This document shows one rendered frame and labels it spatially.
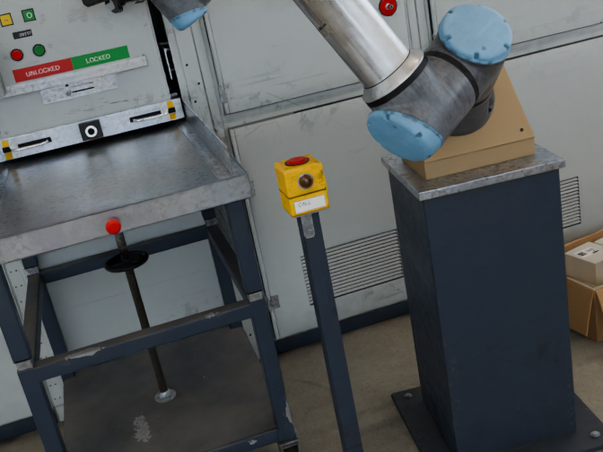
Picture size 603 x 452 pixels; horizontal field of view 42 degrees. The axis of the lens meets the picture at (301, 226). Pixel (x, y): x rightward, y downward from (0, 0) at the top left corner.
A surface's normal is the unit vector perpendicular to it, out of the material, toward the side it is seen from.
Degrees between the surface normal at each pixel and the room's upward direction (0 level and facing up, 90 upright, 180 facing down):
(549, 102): 90
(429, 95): 81
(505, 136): 47
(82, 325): 90
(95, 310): 90
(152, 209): 90
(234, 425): 0
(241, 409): 0
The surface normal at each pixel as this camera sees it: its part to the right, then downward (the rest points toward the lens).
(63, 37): 0.28, 0.30
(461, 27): 0.07, -0.45
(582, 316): -0.91, 0.08
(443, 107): 0.45, 0.00
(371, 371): -0.18, -0.92
